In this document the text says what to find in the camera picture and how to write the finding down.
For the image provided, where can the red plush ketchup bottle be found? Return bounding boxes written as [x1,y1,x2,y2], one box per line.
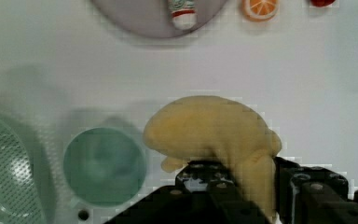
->
[168,0,197,30]

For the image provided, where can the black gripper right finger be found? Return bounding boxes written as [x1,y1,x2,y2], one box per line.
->
[274,157,358,224]

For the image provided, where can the green perforated colander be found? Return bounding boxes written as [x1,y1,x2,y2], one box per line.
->
[0,119,47,224]

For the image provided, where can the green mug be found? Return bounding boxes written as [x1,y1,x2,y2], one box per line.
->
[63,127,146,207]

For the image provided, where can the yellow plush peeled banana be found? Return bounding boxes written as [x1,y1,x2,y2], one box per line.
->
[143,96,282,224]

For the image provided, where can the grey round plate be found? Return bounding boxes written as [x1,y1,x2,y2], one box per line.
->
[90,0,227,39]

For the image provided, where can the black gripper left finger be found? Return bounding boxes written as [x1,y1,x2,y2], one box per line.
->
[104,161,269,224]

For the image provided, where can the plush orange slice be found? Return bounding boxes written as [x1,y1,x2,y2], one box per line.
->
[241,0,280,21]

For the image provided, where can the small red plush fruit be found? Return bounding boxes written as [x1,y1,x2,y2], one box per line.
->
[310,0,336,7]

